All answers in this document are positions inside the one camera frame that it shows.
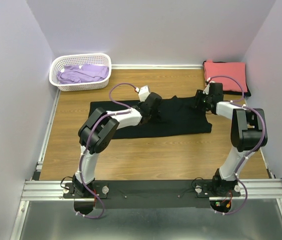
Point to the folded black t shirt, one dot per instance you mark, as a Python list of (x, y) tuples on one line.
[(248, 91)]

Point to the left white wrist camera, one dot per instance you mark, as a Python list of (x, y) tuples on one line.
[(143, 93)]

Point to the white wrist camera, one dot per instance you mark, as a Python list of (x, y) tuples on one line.
[(206, 89), (143, 93)]

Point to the aluminium frame rail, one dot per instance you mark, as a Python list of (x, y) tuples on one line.
[(36, 190)]

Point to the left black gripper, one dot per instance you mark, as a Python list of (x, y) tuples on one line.
[(155, 113)]

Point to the purple t shirt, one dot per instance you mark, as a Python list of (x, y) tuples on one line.
[(87, 73)]

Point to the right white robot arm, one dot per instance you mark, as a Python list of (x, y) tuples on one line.
[(248, 134)]

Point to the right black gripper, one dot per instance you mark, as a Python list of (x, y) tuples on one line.
[(206, 95)]

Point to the white plastic laundry basket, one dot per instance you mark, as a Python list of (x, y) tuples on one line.
[(96, 59)]

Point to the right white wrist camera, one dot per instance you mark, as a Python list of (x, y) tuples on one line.
[(206, 89)]

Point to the folded red t shirt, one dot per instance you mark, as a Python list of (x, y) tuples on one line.
[(225, 72)]

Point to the black t shirt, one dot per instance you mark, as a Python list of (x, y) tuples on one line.
[(176, 117), (248, 91)]

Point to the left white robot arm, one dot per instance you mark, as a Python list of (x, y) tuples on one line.
[(100, 128)]

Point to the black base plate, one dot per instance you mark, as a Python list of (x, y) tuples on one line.
[(151, 194)]

